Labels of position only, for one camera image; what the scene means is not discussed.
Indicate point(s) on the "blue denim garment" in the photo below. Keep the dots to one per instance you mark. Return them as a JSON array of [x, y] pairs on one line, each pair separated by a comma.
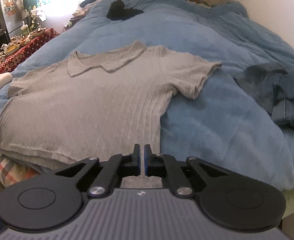
[[272, 87]]

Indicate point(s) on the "colourful plaid bed sheet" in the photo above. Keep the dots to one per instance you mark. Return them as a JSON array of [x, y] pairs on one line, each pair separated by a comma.
[[12, 172]]

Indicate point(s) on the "blue plush duvet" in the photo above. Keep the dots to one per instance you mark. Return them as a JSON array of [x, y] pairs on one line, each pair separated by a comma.
[[223, 125]]

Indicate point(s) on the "red patterned tablecloth table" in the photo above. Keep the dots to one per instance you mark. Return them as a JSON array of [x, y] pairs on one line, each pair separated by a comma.
[[11, 62]]

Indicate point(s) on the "silver refrigerator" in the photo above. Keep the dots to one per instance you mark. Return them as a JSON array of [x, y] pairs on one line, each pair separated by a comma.
[[11, 17]]

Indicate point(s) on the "black cat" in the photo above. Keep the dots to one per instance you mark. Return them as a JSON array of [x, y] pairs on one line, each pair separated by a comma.
[[118, 11]]

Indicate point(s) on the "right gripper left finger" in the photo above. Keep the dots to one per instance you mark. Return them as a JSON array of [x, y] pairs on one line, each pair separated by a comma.
[[113, 171]]

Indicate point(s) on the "green drink cup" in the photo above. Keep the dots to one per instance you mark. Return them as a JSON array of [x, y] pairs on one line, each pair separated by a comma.
[[25, 29]]

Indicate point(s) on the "grey knit polo shirt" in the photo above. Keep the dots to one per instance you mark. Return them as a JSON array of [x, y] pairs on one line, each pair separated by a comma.
[[97, 105]]

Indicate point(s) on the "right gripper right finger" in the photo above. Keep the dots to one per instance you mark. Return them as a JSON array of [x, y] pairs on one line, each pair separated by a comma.
[[169, 170]]

